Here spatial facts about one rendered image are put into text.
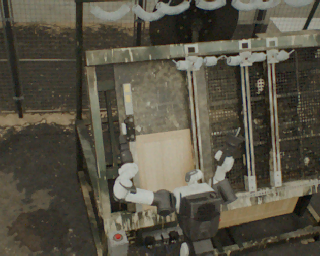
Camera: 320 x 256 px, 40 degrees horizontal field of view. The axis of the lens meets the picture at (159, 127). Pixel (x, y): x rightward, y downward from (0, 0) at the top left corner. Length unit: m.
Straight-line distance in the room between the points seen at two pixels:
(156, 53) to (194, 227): 1.24
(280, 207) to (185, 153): 1.35
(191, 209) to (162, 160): 0.68
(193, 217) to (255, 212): 1.54
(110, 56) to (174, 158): 0.90
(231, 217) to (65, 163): 1.95
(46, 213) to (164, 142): 1.69
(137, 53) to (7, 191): 2.29
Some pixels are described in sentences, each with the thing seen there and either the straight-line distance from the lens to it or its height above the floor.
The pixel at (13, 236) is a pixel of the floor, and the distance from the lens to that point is 4.39.
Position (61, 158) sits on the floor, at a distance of 5.05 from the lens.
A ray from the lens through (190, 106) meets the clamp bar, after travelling 3.29.
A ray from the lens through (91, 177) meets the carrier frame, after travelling 3.71.
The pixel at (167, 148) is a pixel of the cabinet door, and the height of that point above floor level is 1.26.
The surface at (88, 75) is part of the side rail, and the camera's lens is 3.10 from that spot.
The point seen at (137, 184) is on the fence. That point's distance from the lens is 3.26.
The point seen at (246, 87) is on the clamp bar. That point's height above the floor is 1.61.
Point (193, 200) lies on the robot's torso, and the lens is 2.76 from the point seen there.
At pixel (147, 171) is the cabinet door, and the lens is 3.29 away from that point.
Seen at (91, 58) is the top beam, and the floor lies 1.90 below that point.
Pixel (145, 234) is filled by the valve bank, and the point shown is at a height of 0.74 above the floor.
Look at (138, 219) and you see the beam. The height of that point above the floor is 0.86.
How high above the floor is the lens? 3.43
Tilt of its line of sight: 39 degrees down
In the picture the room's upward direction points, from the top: 6 degrees clockwise
